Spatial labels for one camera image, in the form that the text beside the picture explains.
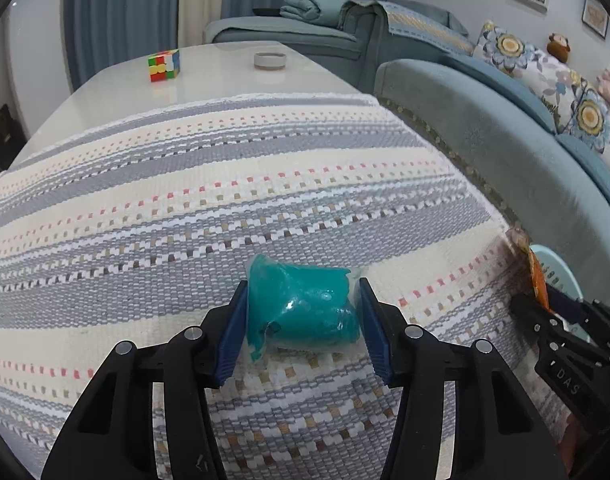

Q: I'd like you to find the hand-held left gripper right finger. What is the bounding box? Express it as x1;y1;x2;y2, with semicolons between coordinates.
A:
357;277;569;480

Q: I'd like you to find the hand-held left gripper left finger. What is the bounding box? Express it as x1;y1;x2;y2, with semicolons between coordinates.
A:
40;280;250;480

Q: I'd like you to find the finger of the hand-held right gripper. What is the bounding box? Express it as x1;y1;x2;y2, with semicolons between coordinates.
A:
509;292;610;436
545;284;610;356

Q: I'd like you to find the light blue plastic basket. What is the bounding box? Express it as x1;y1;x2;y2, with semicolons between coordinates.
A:
528;244;587;342

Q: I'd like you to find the orange snack packet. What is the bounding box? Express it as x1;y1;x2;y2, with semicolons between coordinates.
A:
509;227;551;312

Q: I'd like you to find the teal item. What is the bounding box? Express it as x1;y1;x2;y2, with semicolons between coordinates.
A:
246;254;362;364

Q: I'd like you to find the striped woven tablecloth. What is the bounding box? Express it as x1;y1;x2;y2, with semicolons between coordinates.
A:
0;92;542;480

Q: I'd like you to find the floral pillow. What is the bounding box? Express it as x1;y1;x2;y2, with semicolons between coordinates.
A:
472;20;582;134
558;80;610;187

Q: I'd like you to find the teal sofa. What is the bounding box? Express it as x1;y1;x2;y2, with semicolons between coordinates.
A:
204;0;610;282

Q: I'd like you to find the brown monkey plush toy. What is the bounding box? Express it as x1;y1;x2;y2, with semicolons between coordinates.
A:
546;32;572;65

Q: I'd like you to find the white tape roll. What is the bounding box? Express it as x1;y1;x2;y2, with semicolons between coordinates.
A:
253;51;287;70

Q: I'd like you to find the colourful puzzle cube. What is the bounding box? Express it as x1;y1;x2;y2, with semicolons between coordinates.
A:
147;50;181;84

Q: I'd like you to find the black bag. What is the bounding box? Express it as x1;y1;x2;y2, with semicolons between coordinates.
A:
0;102;28;176

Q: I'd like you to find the teal armrest cover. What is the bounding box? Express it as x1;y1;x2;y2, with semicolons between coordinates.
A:
342;0;475;56

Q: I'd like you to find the folded teal blanket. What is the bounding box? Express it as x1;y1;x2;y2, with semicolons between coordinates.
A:
279;0;344;24

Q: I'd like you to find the white curtain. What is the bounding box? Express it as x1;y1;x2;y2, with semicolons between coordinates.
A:
177;0;226;49

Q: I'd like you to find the square black picture frame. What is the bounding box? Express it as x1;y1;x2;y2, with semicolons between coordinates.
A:
582;0;610;40

